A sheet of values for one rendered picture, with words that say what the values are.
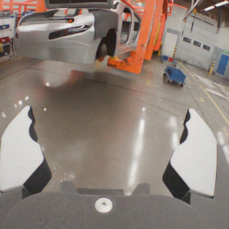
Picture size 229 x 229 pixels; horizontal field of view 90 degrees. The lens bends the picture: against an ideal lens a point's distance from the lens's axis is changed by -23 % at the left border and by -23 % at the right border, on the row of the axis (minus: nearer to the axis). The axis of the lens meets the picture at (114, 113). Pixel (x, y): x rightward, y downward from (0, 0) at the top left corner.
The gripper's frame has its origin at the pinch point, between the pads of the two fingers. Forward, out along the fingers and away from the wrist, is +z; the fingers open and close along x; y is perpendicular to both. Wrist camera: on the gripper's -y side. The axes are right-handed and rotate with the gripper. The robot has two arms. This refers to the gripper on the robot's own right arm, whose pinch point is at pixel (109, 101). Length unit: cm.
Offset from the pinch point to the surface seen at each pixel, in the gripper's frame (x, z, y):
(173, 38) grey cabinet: 410, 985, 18
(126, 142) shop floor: 19, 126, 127
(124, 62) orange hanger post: 23, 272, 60
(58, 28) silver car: -69, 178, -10
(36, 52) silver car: -109, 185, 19
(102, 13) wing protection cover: -15, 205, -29
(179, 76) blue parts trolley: 207, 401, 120
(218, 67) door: 902, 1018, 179
